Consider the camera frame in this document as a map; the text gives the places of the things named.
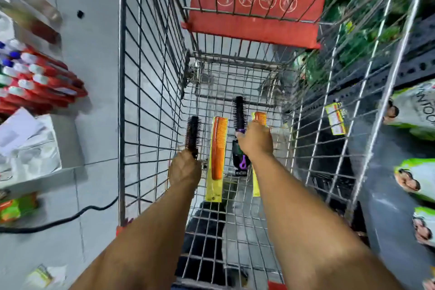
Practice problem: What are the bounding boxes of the person's left hand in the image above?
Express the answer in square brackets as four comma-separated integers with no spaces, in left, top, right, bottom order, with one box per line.
[168,149,203,189]

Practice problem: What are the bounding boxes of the person's right hand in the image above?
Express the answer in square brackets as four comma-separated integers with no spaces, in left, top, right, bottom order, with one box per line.
[235,120,274,162]

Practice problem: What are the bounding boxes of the orange comb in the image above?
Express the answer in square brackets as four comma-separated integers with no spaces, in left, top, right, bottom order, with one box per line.
[250,111,269,198]
[205,116,229,203]

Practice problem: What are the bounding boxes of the black round hairbrush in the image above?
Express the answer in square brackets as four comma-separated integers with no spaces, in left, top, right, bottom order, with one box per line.
[184,115,202,160]

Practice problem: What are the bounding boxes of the person's left forearm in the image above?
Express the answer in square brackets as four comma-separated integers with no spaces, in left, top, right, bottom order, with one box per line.
[69,181,202,290]

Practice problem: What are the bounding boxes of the person's right forearm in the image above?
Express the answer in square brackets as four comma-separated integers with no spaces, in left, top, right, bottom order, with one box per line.
[249,152,406,290]

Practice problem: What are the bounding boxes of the black hairbrush with purple loop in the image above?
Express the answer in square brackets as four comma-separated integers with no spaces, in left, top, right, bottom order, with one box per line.
[232,96,252,177]

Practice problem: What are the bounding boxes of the yellow price tag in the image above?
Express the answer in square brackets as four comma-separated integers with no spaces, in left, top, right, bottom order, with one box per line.
[324,102,347,137]

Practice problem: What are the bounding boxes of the person's black trousers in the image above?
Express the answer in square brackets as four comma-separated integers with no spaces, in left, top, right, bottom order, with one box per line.
[175,198,239,288]

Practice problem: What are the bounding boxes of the red cart seat flap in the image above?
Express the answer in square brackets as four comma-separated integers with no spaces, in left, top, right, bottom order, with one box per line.
[181,0,334,50]

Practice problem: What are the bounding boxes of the shelf of green packets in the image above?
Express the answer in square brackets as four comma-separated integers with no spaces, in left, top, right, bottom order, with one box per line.
[295,0,420,80]

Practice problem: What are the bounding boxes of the green white hair product pack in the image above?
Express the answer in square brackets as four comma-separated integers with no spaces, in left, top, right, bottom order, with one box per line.
[394,158,435,203]
[412,206,435,248]
[383,79,435,141]

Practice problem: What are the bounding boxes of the white cardboard box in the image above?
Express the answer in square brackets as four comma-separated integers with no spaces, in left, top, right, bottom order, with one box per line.
[0,108,84,189]

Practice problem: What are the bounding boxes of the row of red white-capped tubes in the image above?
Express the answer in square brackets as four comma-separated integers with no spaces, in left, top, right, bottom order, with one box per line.
[0,39,88,116]

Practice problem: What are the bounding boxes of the green and orange packet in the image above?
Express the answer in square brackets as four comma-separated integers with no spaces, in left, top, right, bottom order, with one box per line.
[0,192,39,224]

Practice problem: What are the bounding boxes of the white and green packet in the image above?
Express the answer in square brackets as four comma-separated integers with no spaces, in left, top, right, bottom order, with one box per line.
[23,265,67,289]

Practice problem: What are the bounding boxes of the metal wire shopping cart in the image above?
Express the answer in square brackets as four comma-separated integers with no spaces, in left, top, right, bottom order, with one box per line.
[117,0,434,290]

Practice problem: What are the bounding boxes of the dark perforated shelf rail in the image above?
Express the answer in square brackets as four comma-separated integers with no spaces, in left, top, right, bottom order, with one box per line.
[295,14,435,124]

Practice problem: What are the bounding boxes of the black cable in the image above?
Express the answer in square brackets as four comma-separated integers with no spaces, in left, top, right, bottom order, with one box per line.
[0,197,119,235]

